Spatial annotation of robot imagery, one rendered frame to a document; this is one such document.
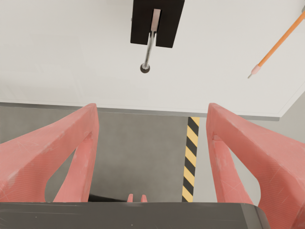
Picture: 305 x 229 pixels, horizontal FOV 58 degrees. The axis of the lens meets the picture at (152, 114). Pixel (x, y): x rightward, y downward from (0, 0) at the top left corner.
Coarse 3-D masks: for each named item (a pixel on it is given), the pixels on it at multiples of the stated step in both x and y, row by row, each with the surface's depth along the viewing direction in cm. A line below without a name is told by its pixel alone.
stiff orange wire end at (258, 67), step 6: (300, 18) 22; (294, 24) 22; (288, 30) 23; (282, 36) 24; (282, 42) 24; (276, 48) 25; (270, 54) 25; (264, 60) 26; (258, 66) 27; (252, 72) 28
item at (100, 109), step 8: (0, 104) 55; (8, 104) 55; (16, 104) 55; (24, 104) 55; (32, 104) 55; (40, 104) 55; (112, 112) 56; (120, 112) 56; (128, 112) 56; (136, 112) 56; (144, 112) 56; (152, 112) 56; (160, 112) 56; (168, 112) 56; (176, 112) 56; (184, 112) 56; (192, 112) 55; (264, 120) 56; (272, 120) 56
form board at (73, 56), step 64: (0, 0) 34; (64, 0) 33; (128, 0) 33; (192, 0) 33; (256, 0) 32; (0, 64) 44; (64, 64) 44; (128, 64) 43; (192, 64) 42; (256, 64) 42
